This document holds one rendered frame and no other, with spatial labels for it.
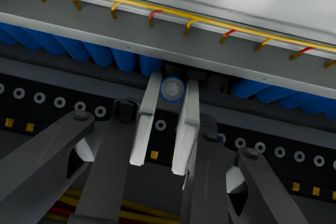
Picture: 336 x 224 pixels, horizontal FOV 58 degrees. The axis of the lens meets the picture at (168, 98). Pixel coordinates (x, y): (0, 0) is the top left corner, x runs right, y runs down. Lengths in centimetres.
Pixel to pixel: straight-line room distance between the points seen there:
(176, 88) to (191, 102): 4
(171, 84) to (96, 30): 6
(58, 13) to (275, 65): 13
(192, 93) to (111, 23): 6
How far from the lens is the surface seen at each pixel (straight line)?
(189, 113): 15
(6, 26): 24
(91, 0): 18
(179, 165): 15
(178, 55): 17
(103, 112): 31
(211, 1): 16
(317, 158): 35
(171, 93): 20
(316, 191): 35
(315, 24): 17
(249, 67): 18
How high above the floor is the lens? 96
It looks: 9 degrees up
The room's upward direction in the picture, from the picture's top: 167 degrees counter-clockwise
